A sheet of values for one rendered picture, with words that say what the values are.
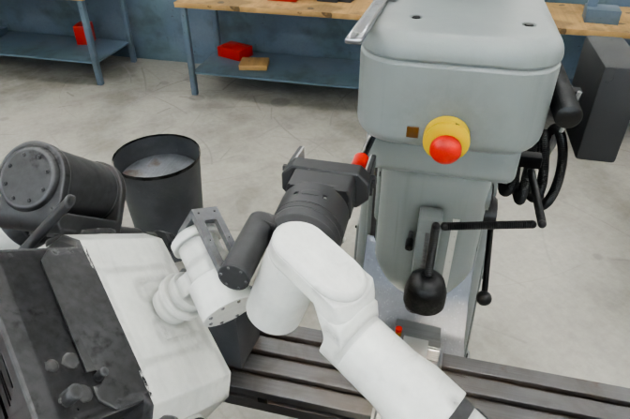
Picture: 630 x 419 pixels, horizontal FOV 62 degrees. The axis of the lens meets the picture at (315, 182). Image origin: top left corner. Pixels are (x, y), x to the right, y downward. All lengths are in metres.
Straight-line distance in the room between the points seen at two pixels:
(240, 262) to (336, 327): 0.12
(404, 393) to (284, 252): 0.17
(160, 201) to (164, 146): 0.45
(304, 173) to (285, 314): 0.20
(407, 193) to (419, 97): 0.27
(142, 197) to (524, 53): 2.45
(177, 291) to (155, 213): 2.32
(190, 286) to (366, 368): 0.23
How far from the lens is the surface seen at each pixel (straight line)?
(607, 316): 3.20
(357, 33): 0.65
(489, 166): 0.86
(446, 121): 0.69
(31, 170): 0.73
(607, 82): 1.18
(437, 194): 0.93
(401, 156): 0.85
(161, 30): 6.08
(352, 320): 0.51
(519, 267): 3.30
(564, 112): 0.75
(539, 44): 0.70
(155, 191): 2.87
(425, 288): 0.90
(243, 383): 1.44
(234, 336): 1.37
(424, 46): 0.68
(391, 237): 1.00
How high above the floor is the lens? 2.10
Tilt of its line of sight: 34 degrees down
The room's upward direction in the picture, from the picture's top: straight up
